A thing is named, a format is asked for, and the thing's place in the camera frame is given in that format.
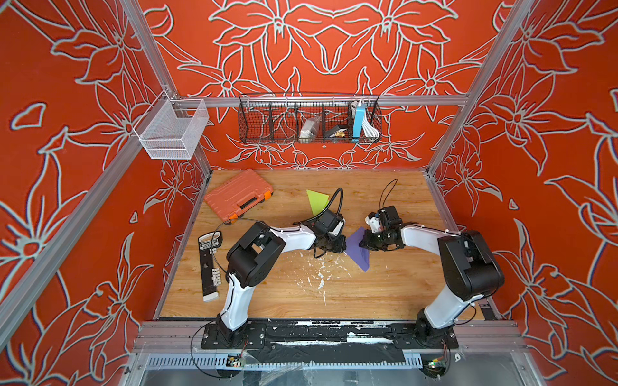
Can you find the clear plastic bag in basket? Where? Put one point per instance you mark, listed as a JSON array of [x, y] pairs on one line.
[[310, 129]]

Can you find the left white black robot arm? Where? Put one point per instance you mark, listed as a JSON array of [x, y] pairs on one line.
[[252, 258]]

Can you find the small black box in basket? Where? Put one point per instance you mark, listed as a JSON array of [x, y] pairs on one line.
[[337, 133]]

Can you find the light blue box in basket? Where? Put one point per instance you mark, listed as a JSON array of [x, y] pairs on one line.
[[358, 110]]

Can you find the lime green square paper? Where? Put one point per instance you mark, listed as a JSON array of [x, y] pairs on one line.
[[318, 201]]

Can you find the purple square paper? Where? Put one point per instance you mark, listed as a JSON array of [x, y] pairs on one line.
[[359, 255]]

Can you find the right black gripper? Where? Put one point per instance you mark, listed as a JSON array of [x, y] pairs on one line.
[[367, 243]]

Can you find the black white bit holder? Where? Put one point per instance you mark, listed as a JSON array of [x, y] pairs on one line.
[[210, 272]]

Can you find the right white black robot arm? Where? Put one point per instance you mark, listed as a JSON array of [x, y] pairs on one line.
[[471, 273]]

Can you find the clear acrylic wall bin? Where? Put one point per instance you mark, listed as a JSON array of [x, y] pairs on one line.
[[165, 135]]

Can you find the black wire wall basket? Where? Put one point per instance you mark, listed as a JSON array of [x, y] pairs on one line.
[[276, 118]]

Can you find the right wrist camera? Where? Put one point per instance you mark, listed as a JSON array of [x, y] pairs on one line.
[[385, 219]]

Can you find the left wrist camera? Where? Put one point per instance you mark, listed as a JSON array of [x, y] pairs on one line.
[[329, 223]]

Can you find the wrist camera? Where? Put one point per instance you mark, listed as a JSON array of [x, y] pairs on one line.
[[329, 223], [385, 219]]

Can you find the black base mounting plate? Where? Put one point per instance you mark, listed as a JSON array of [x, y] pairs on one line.
[[329, 341]]

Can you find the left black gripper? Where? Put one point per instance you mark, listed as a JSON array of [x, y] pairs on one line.
[[341, 241]]

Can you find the orange plastic tool case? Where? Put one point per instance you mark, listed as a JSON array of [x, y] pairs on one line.
[[236, 196]]

